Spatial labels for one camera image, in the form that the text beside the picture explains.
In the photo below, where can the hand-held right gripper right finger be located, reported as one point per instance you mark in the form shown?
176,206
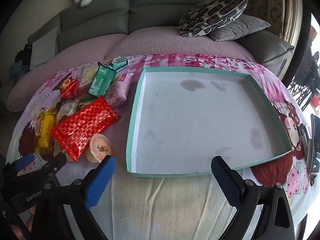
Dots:
225,180

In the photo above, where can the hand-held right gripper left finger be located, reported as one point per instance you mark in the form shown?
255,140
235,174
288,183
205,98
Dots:
100,180

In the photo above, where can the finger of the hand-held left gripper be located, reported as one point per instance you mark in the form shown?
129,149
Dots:
25,160
56,161

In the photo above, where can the jelly cup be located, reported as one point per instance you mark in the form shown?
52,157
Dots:
98,147

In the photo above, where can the yellow snack packet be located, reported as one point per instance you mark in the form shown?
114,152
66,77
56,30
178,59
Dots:
45,127

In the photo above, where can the large red foil snack packet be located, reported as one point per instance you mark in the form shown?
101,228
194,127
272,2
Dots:
82,127

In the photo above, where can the teal shallow box tray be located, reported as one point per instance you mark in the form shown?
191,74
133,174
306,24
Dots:
200,120

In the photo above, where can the white green snack packet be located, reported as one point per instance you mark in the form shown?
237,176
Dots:
87,100

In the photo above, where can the pink snack packet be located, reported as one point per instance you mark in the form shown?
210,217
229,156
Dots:
120,87

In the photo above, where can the printed pink blanket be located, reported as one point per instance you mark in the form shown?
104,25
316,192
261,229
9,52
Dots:
175,205

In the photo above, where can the small red snack packet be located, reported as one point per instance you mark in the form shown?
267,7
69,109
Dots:
70,88

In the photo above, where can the teal cloth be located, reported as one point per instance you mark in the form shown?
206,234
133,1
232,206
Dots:
16,72

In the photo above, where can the round pastry in clear wrapper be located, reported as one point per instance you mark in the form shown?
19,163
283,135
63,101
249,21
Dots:
86,76

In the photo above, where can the dark clothes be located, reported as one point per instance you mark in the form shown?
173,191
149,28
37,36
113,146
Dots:
22,55

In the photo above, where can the light grey cushion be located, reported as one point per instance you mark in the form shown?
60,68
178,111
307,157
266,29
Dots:
42,47

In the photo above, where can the small green candy packet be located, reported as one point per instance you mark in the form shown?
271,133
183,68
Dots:
120,63

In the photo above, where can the folding chairs on balcony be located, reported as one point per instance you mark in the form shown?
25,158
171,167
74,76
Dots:
300,90

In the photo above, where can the pink sofa cover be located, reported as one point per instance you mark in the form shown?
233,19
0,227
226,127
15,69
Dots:
150,42

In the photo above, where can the grey pillow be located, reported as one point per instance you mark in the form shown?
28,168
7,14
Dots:
237,28

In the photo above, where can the black white patterned pillow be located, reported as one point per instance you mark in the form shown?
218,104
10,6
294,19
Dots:
212,15

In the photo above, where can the patterned curtain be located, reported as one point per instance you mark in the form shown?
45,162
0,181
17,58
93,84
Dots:
270,2

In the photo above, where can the grey green sofa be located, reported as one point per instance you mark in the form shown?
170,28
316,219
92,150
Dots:
155,5

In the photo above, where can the dark window frame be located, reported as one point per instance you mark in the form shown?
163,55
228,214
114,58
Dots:
300,50

